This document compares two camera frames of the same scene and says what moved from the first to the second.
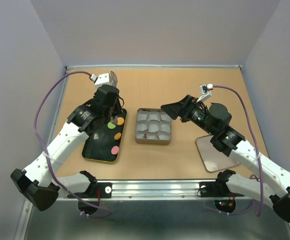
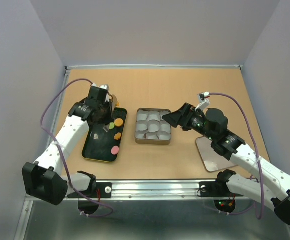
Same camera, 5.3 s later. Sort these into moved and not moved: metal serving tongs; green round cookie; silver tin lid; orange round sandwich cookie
Moved: metal serving tongs
Not moved: silver tin lid; green round cookie; orange round sandwich cookie
